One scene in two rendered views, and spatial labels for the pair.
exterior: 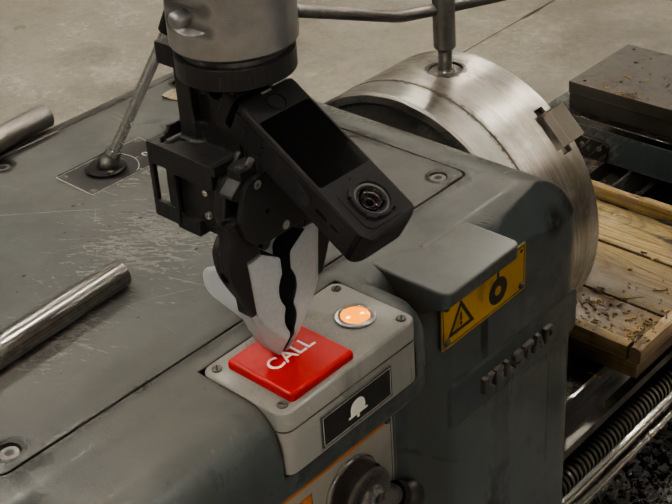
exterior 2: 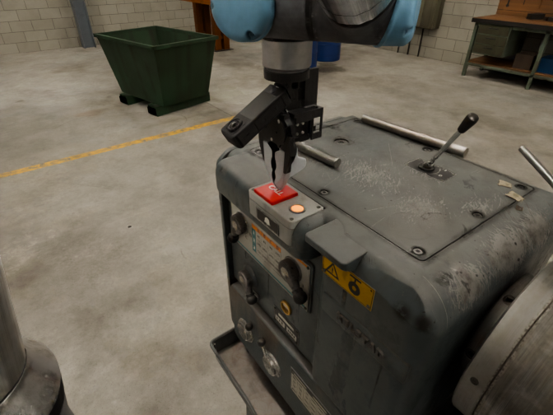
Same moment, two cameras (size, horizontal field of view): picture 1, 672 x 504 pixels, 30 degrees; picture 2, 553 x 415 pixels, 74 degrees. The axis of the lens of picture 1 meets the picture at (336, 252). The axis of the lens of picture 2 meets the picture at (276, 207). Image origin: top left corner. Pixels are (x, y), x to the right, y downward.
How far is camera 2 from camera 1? 0.94 m
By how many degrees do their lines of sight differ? 80
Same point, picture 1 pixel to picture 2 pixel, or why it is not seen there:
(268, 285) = (267, 155)
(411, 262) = (334, 229)
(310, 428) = (253, 205)
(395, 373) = (281, 230)
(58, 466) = (248, 156)
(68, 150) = (442, 160)
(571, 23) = not seen: outside the picture
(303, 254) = (279, 159)
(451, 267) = (327, 239)
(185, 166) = not seen: hidden behind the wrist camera
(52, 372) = not seen: hidden behind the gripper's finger
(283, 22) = (268, 57)
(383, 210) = (230, 128)
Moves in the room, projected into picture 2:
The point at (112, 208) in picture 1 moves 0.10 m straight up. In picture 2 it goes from (392, 167) to (401, 121)
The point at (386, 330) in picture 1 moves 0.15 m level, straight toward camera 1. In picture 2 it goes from (285, 214) to (202, 204)
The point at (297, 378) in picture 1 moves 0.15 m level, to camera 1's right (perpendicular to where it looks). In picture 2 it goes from (261, 190) to (241, 241)
